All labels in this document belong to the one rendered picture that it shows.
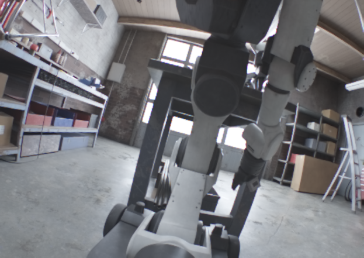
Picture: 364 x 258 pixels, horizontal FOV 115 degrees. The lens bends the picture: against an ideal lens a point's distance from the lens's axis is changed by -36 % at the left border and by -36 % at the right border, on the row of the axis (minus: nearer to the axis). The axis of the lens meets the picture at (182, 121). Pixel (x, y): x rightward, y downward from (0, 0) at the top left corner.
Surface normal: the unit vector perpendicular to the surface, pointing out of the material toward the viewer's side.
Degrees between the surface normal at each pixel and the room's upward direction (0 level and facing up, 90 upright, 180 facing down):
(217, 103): 129
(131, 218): 45
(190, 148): 95
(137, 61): 90
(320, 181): 81
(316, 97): 90
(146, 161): 90
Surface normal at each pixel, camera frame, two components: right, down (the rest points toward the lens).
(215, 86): -0.24, 0.54
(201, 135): -0.18, 0.22
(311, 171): 0.08, -0.18
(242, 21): 0.41, 0.72
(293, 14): -0.80, 0.25
